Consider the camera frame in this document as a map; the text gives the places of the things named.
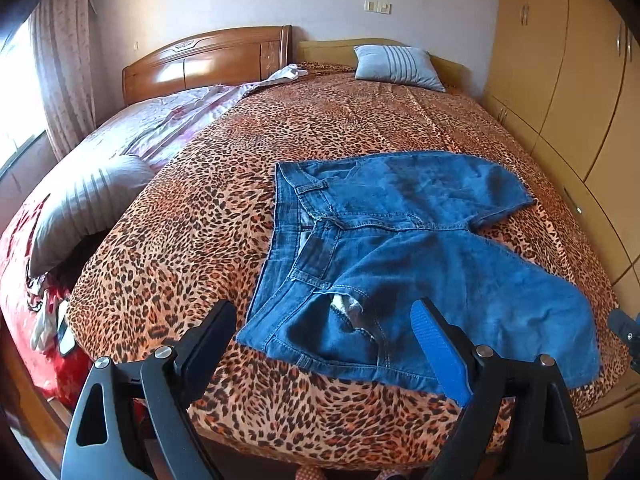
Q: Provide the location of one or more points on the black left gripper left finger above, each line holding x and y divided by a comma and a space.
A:
103, 441

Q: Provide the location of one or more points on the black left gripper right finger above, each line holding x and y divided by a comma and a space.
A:
543, 439

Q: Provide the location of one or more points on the blue denim shorts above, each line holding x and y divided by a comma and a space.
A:
356, 241

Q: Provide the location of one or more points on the red patterned blanket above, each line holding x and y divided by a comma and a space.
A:
56, 376

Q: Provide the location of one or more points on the leopard print bedspread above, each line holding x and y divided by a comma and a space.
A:
200, 232

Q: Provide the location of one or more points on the grey striped pillow near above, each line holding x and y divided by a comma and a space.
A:
87, 202

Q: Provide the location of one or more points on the beige wardrobe cabinets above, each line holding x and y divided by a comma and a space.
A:
564, 80

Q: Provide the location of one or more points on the pink floral quilt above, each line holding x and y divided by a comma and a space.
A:
157, 129

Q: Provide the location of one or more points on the light blue striped pillow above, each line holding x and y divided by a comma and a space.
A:
397, 65

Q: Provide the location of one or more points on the brown wooden headboard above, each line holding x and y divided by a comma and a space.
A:
227, 56

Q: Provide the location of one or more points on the patterned pink curtain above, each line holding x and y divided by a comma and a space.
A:
60, 32

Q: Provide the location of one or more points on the white wall switch plate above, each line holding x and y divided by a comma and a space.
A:
379, 7

